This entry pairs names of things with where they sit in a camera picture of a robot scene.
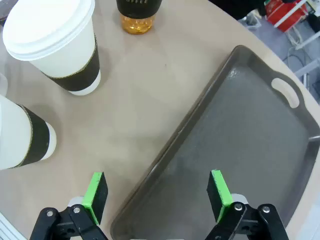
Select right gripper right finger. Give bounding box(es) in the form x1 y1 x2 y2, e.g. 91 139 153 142
204 169 288 240

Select white cables on floor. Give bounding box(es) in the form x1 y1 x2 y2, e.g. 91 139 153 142
284 23 315 66

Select white paper cup black sleeve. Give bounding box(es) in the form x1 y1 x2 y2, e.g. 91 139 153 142
0 94 58 171
2 0 102 96

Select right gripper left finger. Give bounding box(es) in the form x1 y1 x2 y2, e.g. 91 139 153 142
29 171 111 240

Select iced tea cup black sleeve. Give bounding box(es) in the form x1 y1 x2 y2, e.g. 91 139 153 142
116 0 163 35

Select red bag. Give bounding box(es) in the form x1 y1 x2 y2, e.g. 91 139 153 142
264 0 309 33

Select person in black cardigan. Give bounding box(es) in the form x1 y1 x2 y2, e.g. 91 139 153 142
208 0 267 20

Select dark brown serving tray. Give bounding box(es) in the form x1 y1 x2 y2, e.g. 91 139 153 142
109 44 320 240

